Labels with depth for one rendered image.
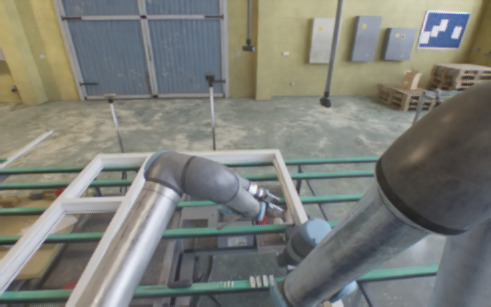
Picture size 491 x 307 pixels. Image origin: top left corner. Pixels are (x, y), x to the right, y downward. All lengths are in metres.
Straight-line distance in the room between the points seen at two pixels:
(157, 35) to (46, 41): 2.77
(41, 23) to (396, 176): 8.17
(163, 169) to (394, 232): 0.58
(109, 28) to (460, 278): 7.38
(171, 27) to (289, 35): 2.97
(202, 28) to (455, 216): 6.79
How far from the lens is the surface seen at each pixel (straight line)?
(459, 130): 0.29
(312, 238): 0.76
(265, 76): 6.77
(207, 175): 0.70
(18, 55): 8.23
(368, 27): 7.69
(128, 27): 7.28
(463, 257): 0.47
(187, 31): 6.97
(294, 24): 7.20
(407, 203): 0.30
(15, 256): 1.64
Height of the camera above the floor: 1.89
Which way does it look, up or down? 28 degrees down
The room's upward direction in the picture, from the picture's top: straight up
